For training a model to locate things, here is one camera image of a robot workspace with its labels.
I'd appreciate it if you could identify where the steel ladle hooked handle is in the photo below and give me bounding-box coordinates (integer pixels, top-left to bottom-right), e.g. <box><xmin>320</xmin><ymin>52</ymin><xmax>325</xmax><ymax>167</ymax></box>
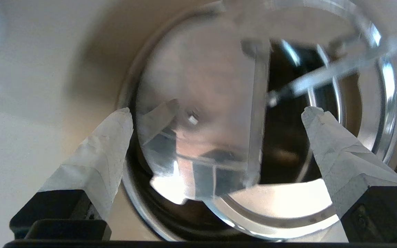
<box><xmin>267</xmin><ymin>28</ymin><xmax>397</xmax><ymax>108</ymax></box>

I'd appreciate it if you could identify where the hinged steel lid black knob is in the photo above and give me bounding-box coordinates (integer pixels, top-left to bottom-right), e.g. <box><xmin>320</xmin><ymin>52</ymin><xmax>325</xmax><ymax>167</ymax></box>
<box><xmin>130</xmin><ymin>0</ymin><xmax>397</xmax><ymax>240</ymax></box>

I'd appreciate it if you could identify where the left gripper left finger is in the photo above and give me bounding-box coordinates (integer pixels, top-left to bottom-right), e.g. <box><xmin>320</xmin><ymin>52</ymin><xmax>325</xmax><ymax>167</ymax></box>
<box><xmin>10</xmin><ymin>107</ymin><xmax>134</xmax><ymax>240</ymax></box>

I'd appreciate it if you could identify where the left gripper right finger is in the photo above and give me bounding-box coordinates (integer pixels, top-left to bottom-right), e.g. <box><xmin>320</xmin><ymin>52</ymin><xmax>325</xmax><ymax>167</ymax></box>
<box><xmin>301</xmin><ymin>106</ymin><xmax>397</xmax><ymax>242</ymax></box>

